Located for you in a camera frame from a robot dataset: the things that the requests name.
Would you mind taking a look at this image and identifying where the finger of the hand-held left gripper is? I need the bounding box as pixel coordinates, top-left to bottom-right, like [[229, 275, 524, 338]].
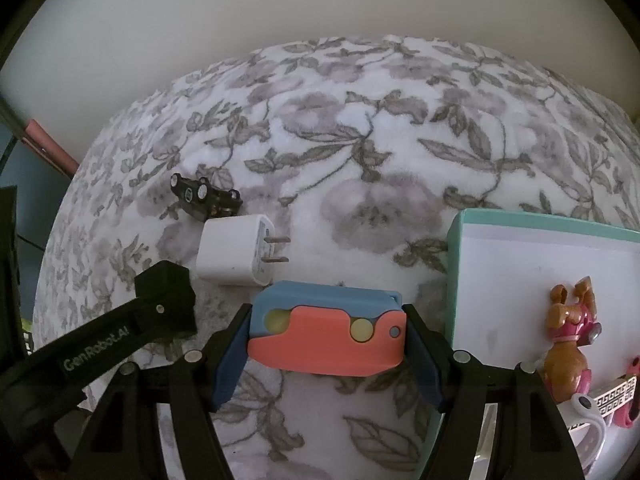
[[134, 260, 197, 342]]

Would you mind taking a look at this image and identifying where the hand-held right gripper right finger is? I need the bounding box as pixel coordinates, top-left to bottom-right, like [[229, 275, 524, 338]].
[[402, 302, 583, 480]]

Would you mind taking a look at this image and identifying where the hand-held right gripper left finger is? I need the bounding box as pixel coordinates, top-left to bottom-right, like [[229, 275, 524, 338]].
[[70, 302, 253, 480]]

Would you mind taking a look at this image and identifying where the blue and orange toy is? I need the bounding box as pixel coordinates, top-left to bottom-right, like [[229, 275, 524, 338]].
[[248, 280, 406, 377]]

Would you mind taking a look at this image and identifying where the white box with teal rim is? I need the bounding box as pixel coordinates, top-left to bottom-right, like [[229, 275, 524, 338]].
[[435, 208, 640, 480]]

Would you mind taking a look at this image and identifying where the white watch strap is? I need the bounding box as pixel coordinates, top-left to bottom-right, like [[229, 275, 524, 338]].
[[557, 392, 608, 476]]

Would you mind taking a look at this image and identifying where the pink toy vehicle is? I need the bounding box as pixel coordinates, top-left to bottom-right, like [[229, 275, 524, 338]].
[[617, 357, 640, 428]]

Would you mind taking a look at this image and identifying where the small black toy car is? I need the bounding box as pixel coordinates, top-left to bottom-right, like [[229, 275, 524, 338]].
[[170, 172, 244, 222]]

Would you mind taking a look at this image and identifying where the pink dog toy figure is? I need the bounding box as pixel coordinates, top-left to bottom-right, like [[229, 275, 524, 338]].
[[542, 276, 603, 403]]

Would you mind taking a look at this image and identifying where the pink flat board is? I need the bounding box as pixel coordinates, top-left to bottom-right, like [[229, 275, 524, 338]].
[[22, 119, 81, 177]]

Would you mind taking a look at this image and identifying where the grey floral blanket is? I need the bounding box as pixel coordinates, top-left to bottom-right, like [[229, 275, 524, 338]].
[[32, 35, 640, 480]]

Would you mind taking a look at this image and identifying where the white wall charger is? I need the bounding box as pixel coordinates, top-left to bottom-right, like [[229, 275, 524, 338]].
[[196, 214, 291, 288]]

